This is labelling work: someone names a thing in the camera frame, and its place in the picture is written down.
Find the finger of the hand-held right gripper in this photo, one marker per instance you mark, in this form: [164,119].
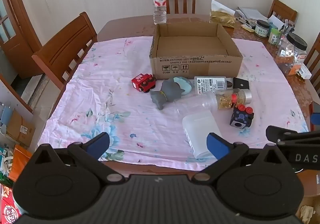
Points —
[282,134]
[316,120]

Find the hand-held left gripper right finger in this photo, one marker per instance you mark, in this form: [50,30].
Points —
[217,146]

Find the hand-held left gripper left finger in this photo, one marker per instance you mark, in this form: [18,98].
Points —
[98,142]

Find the white frosted plastic container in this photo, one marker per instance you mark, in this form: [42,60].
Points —
[197,129]

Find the black cube toy red buttons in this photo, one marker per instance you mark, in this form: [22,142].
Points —
[240,117]

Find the clear plastic cup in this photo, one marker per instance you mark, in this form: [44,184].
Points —
[200,102]

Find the gold flake glass bottle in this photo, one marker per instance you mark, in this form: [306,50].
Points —
[225,99]

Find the clear labelled plastic case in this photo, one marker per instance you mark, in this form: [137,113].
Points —
[210,84]

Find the grey toy figure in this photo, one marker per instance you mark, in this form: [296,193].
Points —
[170,91]

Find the brown cardboard box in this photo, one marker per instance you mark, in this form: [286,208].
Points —
[195,66]

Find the small white box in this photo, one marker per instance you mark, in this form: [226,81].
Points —
[305,71]

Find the pink floral tablecloth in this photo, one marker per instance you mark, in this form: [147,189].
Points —
[112,89]

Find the black flat square piece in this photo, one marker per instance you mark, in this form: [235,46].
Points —
[241,83]

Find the light blue round case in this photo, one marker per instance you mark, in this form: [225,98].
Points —
[187,86]

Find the large clear jar black lid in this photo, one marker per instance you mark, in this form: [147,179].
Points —
[291,51]

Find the red toy train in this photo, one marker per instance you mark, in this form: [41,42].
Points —
[140,81]

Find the brown carton with label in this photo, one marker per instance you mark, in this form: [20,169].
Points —
[21,126]

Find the orange plastic bag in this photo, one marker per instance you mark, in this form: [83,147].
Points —
[21,161]

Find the small green-lid jar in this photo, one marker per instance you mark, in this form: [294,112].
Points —
[273,36]

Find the pen holder with pens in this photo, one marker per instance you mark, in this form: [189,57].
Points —
[287,28]

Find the dark-lid jar white label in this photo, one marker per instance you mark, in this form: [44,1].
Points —
[262,29]

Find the red snack packet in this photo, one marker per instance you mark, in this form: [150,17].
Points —
[7,206]

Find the pile of papers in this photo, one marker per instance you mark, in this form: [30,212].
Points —
[250,14]

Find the wooden door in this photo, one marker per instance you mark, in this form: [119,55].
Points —
[15,39]

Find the white tissue paper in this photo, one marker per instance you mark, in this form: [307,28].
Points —
[221,5]

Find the clear water bottle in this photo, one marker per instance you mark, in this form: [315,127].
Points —
[160,11]

